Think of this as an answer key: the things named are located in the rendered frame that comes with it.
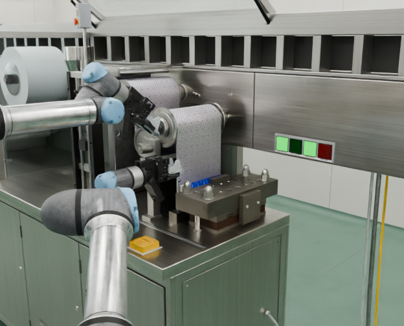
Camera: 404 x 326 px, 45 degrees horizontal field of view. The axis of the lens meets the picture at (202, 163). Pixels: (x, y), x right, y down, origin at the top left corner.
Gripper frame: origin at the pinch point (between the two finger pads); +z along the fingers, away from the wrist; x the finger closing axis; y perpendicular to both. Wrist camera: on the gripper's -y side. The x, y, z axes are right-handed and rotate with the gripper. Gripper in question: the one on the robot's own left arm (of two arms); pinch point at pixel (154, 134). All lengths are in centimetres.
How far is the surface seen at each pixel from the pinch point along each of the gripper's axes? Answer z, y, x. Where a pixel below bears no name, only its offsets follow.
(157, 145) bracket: 4.0, -2.3, 0.6
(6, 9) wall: 105, 183, 550
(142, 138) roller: 5.4, -0.2, 12.3
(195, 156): 16.9, 1.7, -6.8
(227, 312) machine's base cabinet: 43, -43, -32
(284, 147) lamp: 31.5, 18.9, -31.6
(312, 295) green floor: 181, -9, 9
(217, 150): 26.0, 9.9, -6.7
